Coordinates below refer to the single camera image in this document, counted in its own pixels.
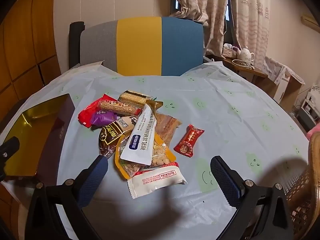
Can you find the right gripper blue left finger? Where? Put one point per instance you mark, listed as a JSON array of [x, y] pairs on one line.
[[90, 180]]

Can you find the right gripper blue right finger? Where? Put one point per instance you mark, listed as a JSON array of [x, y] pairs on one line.
[[229, 181]]

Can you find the brown chocolate bread packet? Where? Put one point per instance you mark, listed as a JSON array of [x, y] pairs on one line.
[[111, 133]]

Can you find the white red Rosekiss packet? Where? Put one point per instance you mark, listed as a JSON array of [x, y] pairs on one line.
[[147, 181]]

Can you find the white blue tube sachet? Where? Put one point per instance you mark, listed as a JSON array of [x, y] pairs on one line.
[[139, 147]]

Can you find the small red candy packet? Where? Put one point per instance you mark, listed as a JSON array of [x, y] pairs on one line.
[[186, 145]]

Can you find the purple snack packet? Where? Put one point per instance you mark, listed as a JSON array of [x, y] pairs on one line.
[[102, 118]]

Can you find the large red snack packet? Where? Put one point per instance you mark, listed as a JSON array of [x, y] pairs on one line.
[[86, 115]]

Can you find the orange zip seed bag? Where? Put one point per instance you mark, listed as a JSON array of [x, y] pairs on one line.
[[161, 155]]

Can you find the chipmunk grain bar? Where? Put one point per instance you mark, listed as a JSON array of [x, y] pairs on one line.
[[119, 107]]

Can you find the brown dried meat packet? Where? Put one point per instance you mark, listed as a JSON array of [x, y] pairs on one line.
[[166, 127]]

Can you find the green cracker packet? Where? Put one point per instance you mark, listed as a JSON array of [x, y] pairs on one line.
[[134, 98]]

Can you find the golden tin box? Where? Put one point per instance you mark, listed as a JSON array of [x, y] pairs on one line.
[[40, 132]]

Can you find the wicker chair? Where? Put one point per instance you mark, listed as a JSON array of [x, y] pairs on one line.
[[303, 196]]

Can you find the white storage shelf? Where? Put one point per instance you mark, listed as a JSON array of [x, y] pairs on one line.
[[308, 114]]

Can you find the wooden side table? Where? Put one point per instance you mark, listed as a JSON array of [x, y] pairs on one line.
[[279, 81]]

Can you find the round tray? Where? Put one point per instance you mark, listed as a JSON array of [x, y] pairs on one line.
[[242, 63]]

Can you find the white teapot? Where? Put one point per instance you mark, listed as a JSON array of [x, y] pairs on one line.
[[245, 55]]

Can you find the tissue box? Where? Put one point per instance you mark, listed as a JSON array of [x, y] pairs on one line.
[[228, 51]]

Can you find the grey yellow blue chair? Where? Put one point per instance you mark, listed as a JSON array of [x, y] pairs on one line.
[[165, 46]]

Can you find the floral curtains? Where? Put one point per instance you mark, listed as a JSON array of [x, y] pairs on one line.
[[250, 18]]

